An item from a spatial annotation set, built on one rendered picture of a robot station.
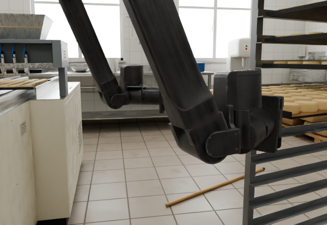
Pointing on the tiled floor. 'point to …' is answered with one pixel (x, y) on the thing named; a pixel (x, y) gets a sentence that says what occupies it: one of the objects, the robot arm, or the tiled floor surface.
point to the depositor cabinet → (56, 152)
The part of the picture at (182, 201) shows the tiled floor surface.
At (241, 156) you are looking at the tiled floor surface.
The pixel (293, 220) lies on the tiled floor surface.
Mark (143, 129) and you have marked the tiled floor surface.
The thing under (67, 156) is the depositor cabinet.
